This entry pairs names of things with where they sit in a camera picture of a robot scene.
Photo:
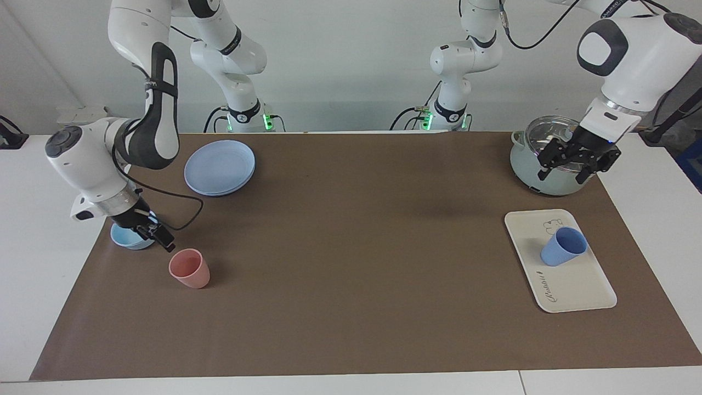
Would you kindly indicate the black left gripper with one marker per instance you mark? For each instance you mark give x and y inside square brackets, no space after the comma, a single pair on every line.
[595,140]

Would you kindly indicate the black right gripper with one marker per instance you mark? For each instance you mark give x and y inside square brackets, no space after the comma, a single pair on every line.
[129,216]

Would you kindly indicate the pink plastic cup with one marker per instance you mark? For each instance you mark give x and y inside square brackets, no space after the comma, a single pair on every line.
[189,269]

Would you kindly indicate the blue plastic cup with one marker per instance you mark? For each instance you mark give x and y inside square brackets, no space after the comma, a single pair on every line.
[565,247]

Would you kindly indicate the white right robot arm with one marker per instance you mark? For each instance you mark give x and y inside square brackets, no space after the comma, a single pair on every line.
[148,109]

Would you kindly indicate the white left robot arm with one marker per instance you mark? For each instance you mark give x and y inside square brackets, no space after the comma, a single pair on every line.
[641,60]

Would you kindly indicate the cream rabbit print tray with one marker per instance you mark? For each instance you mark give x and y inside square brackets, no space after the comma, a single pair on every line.
[576,285]

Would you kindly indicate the light blue bowl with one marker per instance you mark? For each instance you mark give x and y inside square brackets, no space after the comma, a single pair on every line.
[123,238]

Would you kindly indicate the glass pot lid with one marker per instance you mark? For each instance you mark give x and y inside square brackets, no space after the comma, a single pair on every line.
[545,131]

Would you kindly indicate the pale green electric pot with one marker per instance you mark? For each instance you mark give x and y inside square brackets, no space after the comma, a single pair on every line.
[526,170]

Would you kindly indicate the blue round plate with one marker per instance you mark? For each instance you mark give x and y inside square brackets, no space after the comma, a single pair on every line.
[219,167]

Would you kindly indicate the blue crate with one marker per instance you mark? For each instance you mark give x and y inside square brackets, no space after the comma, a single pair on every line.
[692,164]

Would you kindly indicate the white power strip box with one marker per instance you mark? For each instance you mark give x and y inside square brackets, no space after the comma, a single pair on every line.
[79,115]

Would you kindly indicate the brown table mat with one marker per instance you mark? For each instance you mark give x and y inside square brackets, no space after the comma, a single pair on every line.
[356,263]

